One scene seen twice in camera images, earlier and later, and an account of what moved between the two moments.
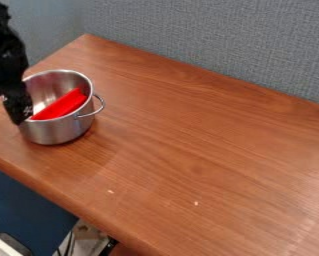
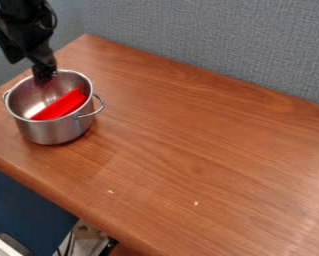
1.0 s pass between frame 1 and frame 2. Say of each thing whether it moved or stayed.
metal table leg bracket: stayed
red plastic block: stayed
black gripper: moved
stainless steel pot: stayed
